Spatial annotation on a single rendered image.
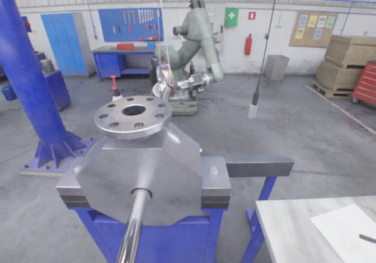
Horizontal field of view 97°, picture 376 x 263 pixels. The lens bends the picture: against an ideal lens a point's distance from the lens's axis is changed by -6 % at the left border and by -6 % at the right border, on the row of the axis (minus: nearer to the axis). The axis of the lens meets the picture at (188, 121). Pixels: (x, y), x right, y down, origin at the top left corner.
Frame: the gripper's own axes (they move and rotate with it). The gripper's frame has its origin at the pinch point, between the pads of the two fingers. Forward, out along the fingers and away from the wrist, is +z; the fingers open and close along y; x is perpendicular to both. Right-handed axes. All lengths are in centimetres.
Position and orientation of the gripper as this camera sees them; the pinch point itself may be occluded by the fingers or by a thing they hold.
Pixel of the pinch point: (179, 86)
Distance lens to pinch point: 226.8
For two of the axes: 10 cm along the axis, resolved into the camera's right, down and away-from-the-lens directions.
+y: 2.5, -1.8, -9.5
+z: -9.1, 2.8, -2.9
